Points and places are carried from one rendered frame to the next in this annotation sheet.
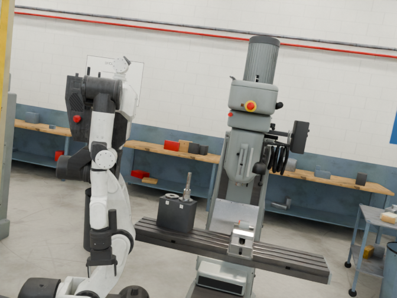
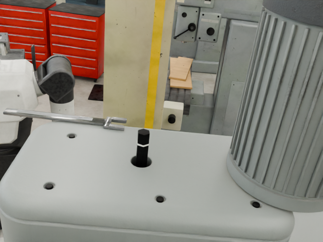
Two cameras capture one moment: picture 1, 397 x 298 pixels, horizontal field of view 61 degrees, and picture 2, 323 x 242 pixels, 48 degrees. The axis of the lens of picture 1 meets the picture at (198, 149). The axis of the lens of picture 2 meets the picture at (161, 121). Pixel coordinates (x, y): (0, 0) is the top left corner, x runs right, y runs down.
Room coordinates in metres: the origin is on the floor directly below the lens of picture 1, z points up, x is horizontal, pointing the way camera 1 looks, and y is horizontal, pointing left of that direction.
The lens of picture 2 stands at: (1.93, -0.78, 2.26)
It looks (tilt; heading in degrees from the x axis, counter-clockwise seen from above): 29 degrees down; 78
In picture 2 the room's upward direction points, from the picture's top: 6 degrees clockwise
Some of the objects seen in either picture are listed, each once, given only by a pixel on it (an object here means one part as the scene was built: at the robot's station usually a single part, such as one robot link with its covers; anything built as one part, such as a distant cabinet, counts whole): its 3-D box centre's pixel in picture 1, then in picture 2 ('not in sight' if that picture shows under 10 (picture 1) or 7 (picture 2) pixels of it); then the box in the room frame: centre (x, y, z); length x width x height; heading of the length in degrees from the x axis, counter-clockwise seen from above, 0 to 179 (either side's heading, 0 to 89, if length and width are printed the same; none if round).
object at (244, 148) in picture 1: (241, 161); not in sight; (1.90, -0.26, 1.45); 0.04 x 0.04 x 0.21; 80
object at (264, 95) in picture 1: (253, 99); (146, 196); (2.02, -0.28, 1.81); 0.47 x 0.26 x 0.16; 170
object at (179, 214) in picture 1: (176, 211); not in sight; (2.12, 0.08, 1.02); 0.22 x 0.12 x 0.20; 70
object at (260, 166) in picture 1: (259, 167); not in sight; (1.77, -0.34, 1.45); 0.07 x 0.07 x 0.06
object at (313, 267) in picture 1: (226, 247); not in sight; (2.01, -0.27, 0.88); 1.24 x 0.23 x 0.08; 80
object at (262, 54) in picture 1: (260, 64); (309, 91); (2.26, -0.32, 2.05); 0.20 x 0.20 x 0.32
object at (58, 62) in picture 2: not in sight; (60, 79); (1.80, 0.48, 1.70); 0.12 x 0.09 x 0.14; 99
